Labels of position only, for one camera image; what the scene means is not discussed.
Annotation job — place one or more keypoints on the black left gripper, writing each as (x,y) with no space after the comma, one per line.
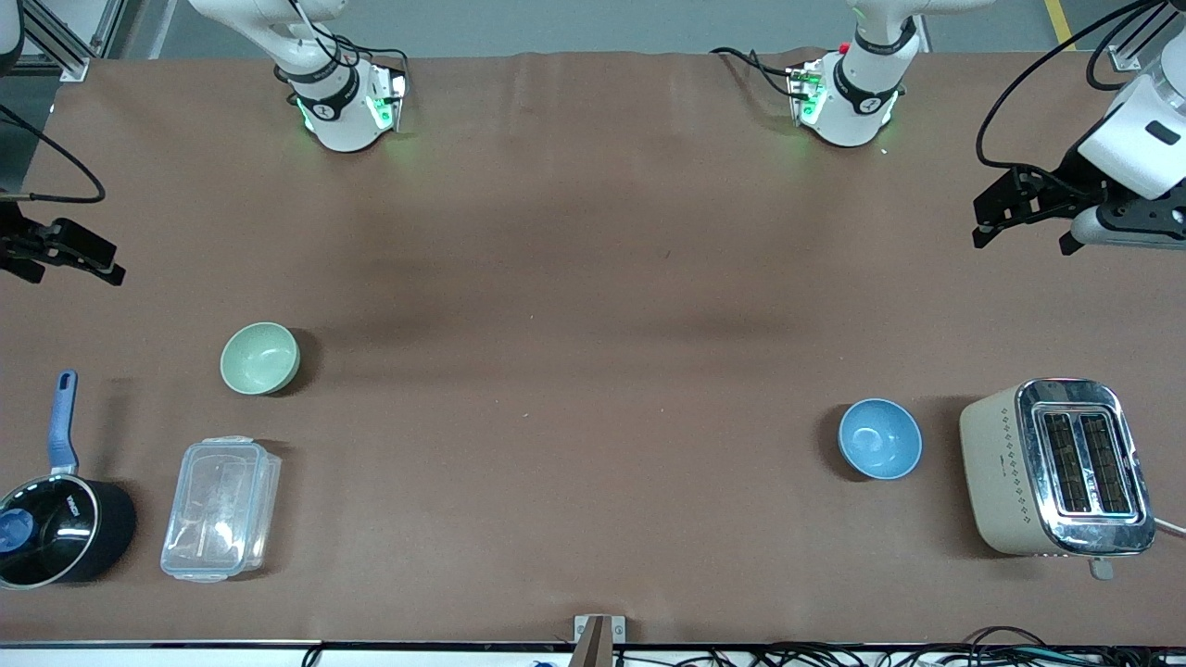
(1072,176)

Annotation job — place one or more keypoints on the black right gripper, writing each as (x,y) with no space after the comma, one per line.
(20,243)

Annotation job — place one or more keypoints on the green bowl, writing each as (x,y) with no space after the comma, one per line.
(259,358)

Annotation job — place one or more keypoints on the blue bowl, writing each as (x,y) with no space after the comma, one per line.
(878,437)

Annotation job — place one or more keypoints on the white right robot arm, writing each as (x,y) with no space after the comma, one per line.
(338,111)

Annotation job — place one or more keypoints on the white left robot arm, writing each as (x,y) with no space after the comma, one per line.
(1135,139)

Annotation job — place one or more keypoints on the beige chrome toaster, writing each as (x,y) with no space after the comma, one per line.
(1005,472)

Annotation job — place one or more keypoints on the glass lid with blue knob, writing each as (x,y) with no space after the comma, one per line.
(51,528)

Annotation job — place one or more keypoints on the clear plastic food container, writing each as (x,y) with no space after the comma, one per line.
(220,508)

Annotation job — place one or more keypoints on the brown table mat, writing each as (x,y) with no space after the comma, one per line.
(593,278)

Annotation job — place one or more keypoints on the aluminium frame profile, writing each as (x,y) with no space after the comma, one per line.
(1135,42)
(65,42)

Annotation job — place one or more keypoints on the metal table edge bracket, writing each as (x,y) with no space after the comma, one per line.
(598,639)

